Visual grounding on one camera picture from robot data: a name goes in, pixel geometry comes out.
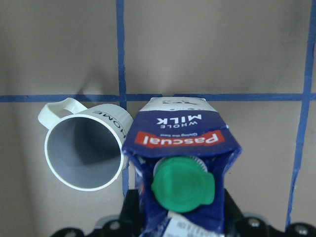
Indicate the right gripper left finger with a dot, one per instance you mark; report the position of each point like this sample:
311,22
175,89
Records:
130,215

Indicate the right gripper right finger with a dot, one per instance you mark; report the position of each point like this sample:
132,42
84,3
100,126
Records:
233,217

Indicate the white ribbed mug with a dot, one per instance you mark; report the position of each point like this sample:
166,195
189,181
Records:
83,145

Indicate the blue white milk carton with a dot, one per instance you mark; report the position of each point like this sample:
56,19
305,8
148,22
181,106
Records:
181,149

